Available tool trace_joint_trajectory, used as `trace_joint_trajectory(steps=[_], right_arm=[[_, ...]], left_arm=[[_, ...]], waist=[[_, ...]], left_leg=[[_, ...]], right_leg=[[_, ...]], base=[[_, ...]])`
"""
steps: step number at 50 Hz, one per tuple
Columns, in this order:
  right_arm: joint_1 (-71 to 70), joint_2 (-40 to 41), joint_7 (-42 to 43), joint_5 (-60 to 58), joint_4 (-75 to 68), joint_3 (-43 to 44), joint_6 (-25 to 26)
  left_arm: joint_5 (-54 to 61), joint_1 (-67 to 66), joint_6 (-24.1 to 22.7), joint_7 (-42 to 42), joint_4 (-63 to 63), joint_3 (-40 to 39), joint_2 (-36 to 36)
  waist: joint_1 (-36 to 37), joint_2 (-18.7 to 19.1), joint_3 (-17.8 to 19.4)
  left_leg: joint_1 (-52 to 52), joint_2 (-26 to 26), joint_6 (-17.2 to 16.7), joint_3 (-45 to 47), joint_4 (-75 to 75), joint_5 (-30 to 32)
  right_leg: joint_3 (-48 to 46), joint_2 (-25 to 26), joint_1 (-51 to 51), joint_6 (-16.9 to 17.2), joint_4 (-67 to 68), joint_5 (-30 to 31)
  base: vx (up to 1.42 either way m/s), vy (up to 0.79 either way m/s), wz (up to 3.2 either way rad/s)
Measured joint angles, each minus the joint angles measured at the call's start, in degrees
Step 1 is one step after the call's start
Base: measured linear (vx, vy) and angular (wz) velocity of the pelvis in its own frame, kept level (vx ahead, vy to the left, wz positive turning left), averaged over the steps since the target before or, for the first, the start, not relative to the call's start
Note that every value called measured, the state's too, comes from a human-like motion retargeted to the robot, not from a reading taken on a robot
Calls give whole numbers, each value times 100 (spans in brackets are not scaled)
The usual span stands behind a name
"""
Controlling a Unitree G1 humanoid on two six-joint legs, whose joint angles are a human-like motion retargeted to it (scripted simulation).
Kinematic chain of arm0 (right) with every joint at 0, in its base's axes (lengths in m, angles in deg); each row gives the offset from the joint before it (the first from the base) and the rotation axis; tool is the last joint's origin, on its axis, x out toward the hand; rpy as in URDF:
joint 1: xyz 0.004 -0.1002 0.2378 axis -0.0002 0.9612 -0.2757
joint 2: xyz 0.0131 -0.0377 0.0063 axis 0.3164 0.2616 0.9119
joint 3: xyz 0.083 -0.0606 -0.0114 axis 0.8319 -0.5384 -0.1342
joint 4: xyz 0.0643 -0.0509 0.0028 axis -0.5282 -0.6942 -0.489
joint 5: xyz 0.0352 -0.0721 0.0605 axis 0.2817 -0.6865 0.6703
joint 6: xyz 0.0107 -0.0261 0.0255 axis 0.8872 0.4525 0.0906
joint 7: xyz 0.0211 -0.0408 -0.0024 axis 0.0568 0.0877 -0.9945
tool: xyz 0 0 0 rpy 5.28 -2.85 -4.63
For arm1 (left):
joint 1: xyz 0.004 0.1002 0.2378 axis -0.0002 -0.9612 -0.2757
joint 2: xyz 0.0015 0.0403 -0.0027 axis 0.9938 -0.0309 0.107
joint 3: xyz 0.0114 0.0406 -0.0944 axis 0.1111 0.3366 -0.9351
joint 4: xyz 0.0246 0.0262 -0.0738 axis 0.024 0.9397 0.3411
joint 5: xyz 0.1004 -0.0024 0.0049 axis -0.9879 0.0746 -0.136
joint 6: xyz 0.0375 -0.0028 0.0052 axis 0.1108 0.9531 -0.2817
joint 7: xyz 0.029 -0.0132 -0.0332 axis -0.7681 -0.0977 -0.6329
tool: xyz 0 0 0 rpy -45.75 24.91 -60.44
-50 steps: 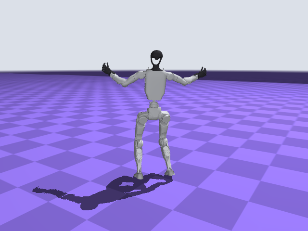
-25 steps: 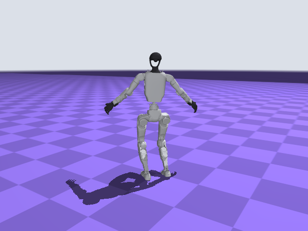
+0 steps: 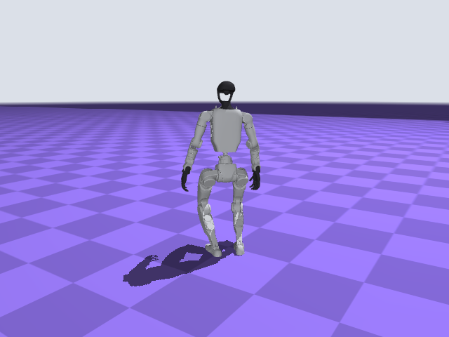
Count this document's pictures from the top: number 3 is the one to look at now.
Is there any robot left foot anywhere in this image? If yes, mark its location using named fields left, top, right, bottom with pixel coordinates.
left=205, top=244, right=222, bottom=257

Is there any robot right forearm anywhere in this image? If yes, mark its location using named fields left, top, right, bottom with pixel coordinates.
left=250, top=145, right=261, bottom=171

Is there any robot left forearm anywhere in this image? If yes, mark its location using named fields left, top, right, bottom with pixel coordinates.
left=183, top=138, right=198, bottom=171

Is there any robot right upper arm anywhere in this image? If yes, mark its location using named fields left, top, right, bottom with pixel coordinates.
left=241, top=112, right=258, bottom=149

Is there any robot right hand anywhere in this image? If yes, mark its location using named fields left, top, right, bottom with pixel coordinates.
left=249, top=166, right=260, bottom=190

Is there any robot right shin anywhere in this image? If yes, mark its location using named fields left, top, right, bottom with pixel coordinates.
left=233, top=202, right=243, bottom=246

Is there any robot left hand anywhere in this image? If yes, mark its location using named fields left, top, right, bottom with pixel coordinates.
left=181, top=166, right=191, bottom=192

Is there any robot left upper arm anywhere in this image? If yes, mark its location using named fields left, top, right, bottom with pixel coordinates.
left=192, top=110, right=213, bottom=148

